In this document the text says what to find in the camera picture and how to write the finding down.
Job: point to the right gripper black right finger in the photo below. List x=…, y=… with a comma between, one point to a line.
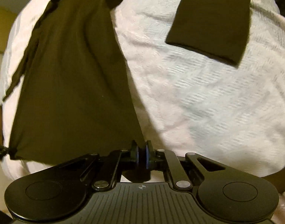
x=164, y=165

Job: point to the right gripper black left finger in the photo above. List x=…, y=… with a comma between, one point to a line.
x=102, y=172

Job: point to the dark brown sweater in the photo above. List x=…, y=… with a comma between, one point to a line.
x=75, y=97

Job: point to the pink and grey bedspread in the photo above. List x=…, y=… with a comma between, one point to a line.
x=189, y=102

